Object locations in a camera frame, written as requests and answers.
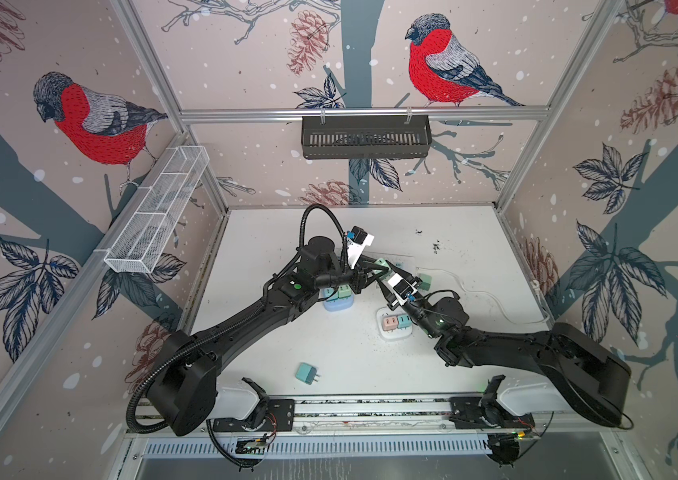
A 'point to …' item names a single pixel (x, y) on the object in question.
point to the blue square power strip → (339, 304)
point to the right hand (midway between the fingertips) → (380, 269)
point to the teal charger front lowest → (306, 373)
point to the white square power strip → (398, 334)
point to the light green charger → (383, 261)
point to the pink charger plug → (390, 323)
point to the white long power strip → (405, 262)
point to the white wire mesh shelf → (141, 247)
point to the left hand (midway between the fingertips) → (384, 269)
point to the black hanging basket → (366, 138)
